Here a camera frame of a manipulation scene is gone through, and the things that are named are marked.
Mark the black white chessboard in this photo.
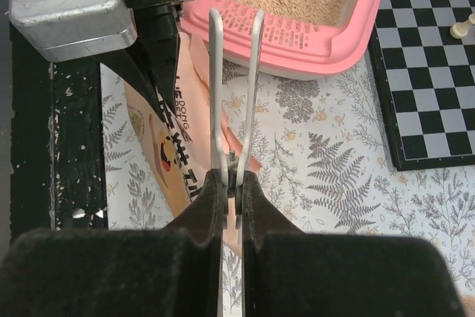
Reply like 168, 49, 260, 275
368, 0, 474, 171

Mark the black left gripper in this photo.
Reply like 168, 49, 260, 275
94, 0, 193, 124

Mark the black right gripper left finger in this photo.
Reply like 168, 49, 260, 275
1, 170, 224, 316

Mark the cream chess piece front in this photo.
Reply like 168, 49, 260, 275
450, 13, 475, 39

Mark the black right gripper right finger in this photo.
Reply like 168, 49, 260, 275
237, 171, 465, 317

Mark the pink litter box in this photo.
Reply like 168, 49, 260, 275
168, 0, 389, 82

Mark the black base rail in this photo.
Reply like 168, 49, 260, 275
0, 0, 109, 258

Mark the peach cat litter bag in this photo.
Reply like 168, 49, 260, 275
122, 30, 263, 258

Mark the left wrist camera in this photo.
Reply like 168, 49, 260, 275
8, 0, 137, 62

